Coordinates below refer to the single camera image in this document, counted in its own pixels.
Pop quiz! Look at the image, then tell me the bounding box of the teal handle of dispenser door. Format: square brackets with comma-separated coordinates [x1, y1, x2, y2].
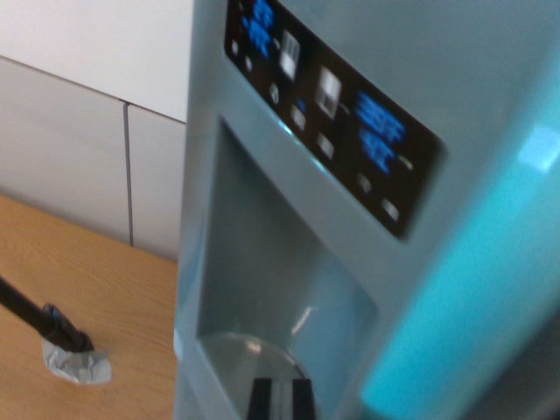
[360, 117, 560, 420]

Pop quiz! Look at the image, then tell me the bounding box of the grey toy refrigerator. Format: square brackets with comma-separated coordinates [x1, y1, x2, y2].
[172, 0, 560, 420]

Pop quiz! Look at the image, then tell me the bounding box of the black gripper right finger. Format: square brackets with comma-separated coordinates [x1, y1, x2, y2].
[291, 378, 317, 420]

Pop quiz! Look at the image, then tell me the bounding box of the black control panel sticker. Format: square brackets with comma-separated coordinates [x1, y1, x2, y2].
[223, 0, 448, 241]

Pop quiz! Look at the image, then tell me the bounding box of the black pole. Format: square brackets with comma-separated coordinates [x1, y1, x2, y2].
[0, 275, 95, 354]

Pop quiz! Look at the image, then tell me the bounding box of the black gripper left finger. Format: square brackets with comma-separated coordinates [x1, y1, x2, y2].
[247, 378, 275, 420]

